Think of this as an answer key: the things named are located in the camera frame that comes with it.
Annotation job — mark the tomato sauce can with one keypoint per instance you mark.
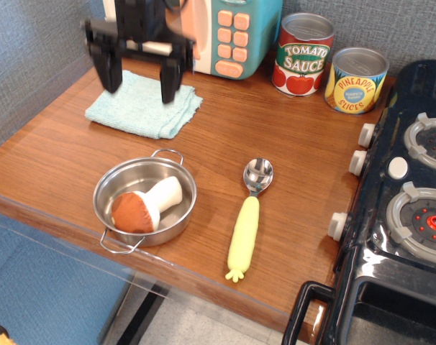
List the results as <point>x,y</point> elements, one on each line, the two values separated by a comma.
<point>304,45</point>

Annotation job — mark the light blue cloth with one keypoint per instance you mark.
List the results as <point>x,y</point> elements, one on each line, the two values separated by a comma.
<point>137,108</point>

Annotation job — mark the spoon with yellow handle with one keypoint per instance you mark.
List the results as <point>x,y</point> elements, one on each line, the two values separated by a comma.
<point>257,176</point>

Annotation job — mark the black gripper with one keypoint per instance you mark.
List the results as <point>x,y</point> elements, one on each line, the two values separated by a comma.
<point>108,41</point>

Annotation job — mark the small steel pan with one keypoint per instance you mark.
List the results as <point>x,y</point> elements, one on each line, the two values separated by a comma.
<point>141,174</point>

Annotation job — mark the black toy stove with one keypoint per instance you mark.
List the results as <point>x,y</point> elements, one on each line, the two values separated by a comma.
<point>385,270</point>

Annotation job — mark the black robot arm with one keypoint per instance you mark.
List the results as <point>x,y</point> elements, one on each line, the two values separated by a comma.
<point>147,11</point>

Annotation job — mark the plush brown mushroom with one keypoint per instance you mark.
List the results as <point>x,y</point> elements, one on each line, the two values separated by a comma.
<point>139,213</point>

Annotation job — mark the pineapple slices can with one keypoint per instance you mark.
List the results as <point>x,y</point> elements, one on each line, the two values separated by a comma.
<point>356,78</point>

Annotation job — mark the teal toy microwave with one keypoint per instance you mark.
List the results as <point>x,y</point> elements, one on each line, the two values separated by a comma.
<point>231,38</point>

